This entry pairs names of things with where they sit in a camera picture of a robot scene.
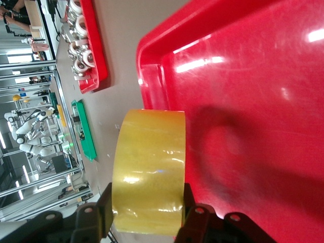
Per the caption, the yellow packing tape roll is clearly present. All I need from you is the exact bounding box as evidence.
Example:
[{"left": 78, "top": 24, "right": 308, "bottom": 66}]
[{"left": 112, "top": 108, "right": 187, "bottom": 236}]

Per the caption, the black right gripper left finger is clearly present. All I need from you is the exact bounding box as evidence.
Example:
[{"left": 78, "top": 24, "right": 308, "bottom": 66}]
[{"left": 0, "top": 182, "right": 114, "bottom": 243}]

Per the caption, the empty red plastic tray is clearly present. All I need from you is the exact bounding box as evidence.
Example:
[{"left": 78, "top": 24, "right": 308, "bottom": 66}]
[{"left": 136, "top": 0, "right": 324, "bottom": 243}]

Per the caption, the background aluminium frame structure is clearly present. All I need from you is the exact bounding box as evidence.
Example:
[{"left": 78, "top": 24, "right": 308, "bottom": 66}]
[{"left": 0, "top": 59, "right": 93, "bottom": 222}]

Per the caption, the person in black clothes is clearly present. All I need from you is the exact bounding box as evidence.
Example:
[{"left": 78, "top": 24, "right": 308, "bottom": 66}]
[{"left": 0, "top": 0, "right": 29, "bottom": 26}]

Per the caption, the green plastic tray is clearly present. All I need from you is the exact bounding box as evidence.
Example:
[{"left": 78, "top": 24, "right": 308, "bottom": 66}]
[{"left": 70, "top": 99, "right": 98, "bottom": 163}]

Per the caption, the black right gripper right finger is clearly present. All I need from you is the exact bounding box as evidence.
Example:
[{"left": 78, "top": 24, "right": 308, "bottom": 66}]
[{"left": 174, "top": 183, "right": 277, "bottom": 243}]

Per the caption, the red tray holding fittings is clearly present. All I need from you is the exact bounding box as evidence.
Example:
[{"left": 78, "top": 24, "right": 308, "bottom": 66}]
[{"left": 77, "top": 0, "right": 109, "bottom": 95}]

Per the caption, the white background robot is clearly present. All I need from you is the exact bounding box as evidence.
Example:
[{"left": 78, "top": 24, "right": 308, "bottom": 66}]
[{"left": 4, "top": 107, "right": 67, "bottom": 164}]

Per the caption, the white capped metal pipe fitting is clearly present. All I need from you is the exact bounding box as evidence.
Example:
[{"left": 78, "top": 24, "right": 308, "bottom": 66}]
[
  {"left": 73, "top": 14, "right": 90, "bottom": 41},
  {"left": 67, "top": 40, "right": 79, "bottom": 60},
  {"left": 71, "top": 49, "right": 96, "bottom": 81},
  {"left": 66, "top": 0, "right": 83, "bottom": 15}
]

